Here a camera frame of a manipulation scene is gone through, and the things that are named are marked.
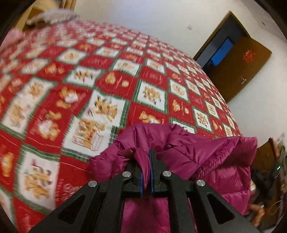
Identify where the magenta down jacket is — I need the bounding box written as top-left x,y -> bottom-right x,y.
89,122 -> 258,233

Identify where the brown wooden dresser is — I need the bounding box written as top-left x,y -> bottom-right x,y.
251,138 -> 286,232

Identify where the red patterned bed sheet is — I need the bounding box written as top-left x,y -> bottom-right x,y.
1,20 -> 240,232

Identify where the brown wooden door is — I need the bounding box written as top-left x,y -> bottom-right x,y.
207,36 -> 272,102

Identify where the red door decoration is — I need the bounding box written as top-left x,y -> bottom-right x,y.
243,49 -> 256,63

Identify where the striped grey pillow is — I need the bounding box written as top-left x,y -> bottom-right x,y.
26,9 -> 79,26

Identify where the beige wooden headboard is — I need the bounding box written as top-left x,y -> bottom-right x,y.
12,0 -> 76,31

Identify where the silver door handle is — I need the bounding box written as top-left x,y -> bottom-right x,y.
241,77 -> 247,85

